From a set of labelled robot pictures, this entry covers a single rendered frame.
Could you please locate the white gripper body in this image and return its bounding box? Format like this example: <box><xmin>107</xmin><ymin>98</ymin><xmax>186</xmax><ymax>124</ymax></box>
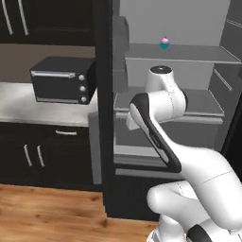
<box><xmin>126</xmin><ymin>112</ymin><xmax>140</xmax><ymax>131</ymax></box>

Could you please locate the black fridge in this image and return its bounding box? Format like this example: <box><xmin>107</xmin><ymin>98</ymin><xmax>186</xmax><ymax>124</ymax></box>
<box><xmin>92</xmin><ymin>0</ymin><xmax>242</xmax><ymax>222</ymax></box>

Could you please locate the grey fridge drawer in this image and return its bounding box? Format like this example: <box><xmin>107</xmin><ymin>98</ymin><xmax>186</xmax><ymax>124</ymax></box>
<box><xmin>112</xmin><ymin>116</ymin><xmax>222</xmax><ymax>168</ymax></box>

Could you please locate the grey fridge shelf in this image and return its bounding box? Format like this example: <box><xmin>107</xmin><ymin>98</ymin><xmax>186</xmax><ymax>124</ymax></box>
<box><xmin>124</xmin><ymin>43</ymin><xmax>242</xmax><ymax>66</ymax></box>
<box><xmin>113</xmin><ymin>87</ymin><xmax>226</xmax><ymax>125</ymax></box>

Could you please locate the black fridge door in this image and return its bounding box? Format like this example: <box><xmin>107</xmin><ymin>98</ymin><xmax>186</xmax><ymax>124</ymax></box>
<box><xmin>220</xmin><ymin>93</ymin><xmax>242</xmax><ymax>166</ymax></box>

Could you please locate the black drawer front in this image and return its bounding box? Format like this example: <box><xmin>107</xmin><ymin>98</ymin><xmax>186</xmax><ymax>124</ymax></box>
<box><xmin>45</xmin><ymin>125</ymin><xmax>91</xmax><ymax>141</ymax></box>

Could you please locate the black base cupboard door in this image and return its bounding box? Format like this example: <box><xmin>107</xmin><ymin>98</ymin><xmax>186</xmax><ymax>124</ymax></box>
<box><xmin>0</xmin><ymin>123</ymin><xmax>35</xmax><ymax>187</ymax></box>
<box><xmin>33</xmin><ymin>138</ymin><xmax>93</xmax><ymax>191</ymax></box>

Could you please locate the black toaster oven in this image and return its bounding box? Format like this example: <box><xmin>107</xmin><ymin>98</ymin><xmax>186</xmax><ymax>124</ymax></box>
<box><xmin>29</xmin><ymin>56</ymin><xmax>97</xmax><ymax>106</ymax></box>

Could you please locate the pink and teal cupcake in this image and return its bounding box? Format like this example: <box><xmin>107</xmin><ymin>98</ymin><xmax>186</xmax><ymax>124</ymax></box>
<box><xmin>160</xmin><ymin>34</ymin><xmax>171</xmax><ymax>50</ymax></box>

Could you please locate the silver drawer handle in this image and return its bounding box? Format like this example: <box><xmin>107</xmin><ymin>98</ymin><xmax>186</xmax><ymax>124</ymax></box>
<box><xmin>55</xmin><ymin>129</ymin><xmax>78</xmax><ymax>137</ymax></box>

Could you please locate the silver toaster oven handle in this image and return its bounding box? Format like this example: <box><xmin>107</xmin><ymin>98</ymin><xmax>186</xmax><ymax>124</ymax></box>
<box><xmin>30</xmin><ymin>71</ymin><xmax>77</xmax><ymax>79</ymax></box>

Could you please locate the silver base cupboard handle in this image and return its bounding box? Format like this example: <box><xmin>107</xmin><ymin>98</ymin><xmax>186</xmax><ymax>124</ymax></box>
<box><xmin>36</xmin><ymin>145</ymin><xmax>46</xmax><ymax>168</ymax></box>
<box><xmin>23</xmin><ymin>144</ymin><xmax>33</xmax><ymax>167</ymax></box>

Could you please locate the black wall cupboard door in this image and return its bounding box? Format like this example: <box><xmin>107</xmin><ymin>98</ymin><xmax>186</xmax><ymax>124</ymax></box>
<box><xmin>0</xmin><ymin>0</ymin><xmax>17</xmax><ymax>44</ymax></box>
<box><xmin>14</xmin><ymin>0</ymin><xmax>95</xmax><ymax>47</ymax></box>

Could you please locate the silver wall cupboard handle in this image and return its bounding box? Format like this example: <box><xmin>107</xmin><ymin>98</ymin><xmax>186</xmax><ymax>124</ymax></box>
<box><xmin>16</xmin><ymin>0</ymin><xmax>30</xmax><ymax>37</ymax></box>
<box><xmin>1</xmin><ymin>0</ymin><xmax>14</xmax><ymax>36</ymax></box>

